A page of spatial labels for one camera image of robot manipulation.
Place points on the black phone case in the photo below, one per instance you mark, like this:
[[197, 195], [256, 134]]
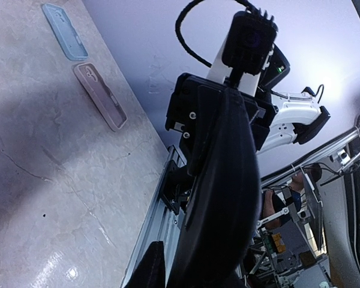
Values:
[[225, 204]]

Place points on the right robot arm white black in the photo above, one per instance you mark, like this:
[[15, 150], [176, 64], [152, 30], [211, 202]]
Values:
[[299, 116]]

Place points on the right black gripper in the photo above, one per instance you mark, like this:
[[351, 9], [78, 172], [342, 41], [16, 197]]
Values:
[[195, 107]]

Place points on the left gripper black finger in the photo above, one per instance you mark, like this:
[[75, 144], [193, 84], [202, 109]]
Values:
[[151, 271]]

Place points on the person in background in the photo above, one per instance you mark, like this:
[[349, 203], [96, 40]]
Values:
[[272, 203]]

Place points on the pink phone case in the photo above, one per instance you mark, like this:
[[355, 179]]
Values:
[[101, 95]]

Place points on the light blue phone case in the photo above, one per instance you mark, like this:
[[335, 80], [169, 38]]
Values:
[[65, 32]]

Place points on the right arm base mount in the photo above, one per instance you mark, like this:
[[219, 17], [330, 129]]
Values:
[[176, 188]]

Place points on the front aluminium rail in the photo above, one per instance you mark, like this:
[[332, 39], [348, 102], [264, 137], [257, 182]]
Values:
[[160, 224]]

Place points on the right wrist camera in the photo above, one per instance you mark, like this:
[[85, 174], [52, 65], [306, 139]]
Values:
[[249, 41]]

